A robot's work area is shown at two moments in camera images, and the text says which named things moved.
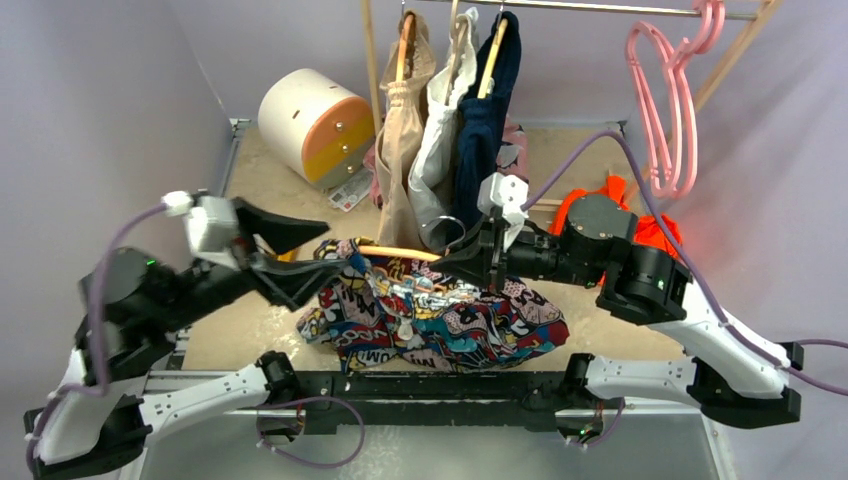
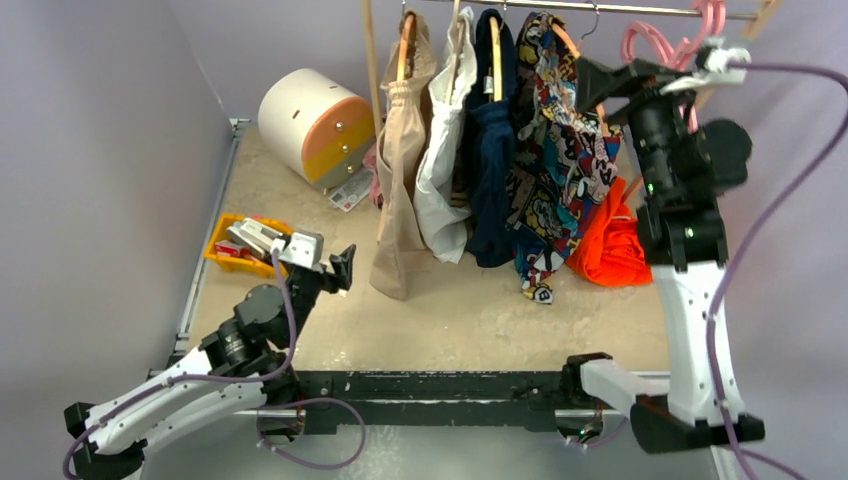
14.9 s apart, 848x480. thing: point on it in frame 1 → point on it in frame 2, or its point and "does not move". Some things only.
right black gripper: [496, 250] → [638, 87]
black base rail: [522, 400] does not move
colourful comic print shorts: [404, 311] → [563, 158]
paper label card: [347, 196] does not move
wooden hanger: [412, 254] → [575, 49]
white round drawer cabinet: [316, 127] does not move
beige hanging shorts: [409, 65] does not move
